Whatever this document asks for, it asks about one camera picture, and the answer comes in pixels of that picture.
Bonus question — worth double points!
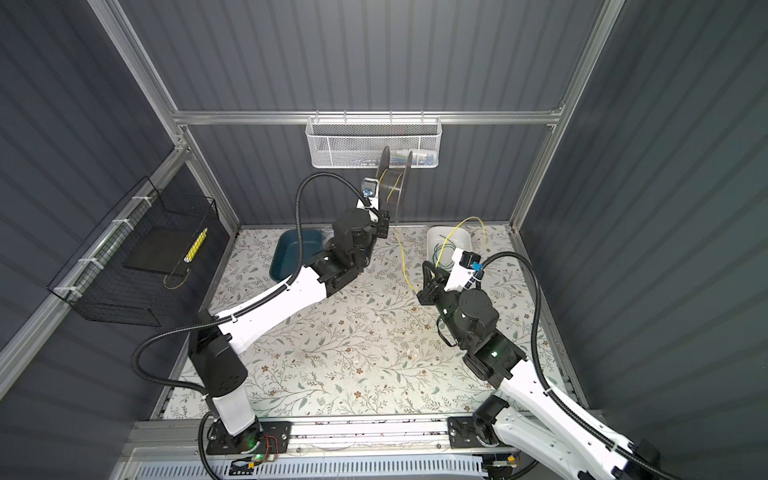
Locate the grey perforated cable spool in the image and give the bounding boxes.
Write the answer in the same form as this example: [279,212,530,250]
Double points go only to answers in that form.
[376,146,414,224]

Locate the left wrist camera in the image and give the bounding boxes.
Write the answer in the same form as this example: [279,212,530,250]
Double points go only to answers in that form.
[361,177,380,208]

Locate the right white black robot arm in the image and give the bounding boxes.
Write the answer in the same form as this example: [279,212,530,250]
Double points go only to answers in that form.
[417,250,672,479]

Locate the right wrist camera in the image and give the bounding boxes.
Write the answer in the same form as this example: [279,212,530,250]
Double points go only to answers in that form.
[444,249,483,291]

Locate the yellow marker in basket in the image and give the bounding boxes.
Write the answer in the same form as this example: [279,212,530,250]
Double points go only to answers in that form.
[183,227,208,264]

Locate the white plastic tray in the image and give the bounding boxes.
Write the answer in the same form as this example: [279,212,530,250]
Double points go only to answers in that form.
[426,226,472,271]

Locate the white wire mesh basket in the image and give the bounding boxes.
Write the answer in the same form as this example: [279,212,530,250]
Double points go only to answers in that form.
[305,116,443,169]

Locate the yellow cable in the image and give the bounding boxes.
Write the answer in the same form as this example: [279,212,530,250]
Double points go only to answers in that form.
[376,167,487,295]

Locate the teal plastic tray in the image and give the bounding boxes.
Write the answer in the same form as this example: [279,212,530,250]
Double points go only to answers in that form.
[269,229,324,282]

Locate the black wire basket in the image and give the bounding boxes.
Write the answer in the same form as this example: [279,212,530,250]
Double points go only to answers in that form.
[48,179,229,327]

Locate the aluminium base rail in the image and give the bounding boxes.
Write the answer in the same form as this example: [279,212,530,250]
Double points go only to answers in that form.
[125,413,607,463]

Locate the black pad in basket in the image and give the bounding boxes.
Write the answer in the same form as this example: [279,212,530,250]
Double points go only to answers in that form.
[123,227,193,276]

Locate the items in white basket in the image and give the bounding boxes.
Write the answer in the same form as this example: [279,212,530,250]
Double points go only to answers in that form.
[346,149,439,168]

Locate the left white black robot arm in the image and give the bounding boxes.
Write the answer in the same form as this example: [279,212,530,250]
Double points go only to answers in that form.
[131,178,389,455]

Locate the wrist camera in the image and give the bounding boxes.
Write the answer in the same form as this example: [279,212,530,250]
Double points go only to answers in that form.
[444,249,483,291]
[361,177,380,208]

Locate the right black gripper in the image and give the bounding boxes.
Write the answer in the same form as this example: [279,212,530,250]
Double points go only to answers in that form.
[419,259,471,349]

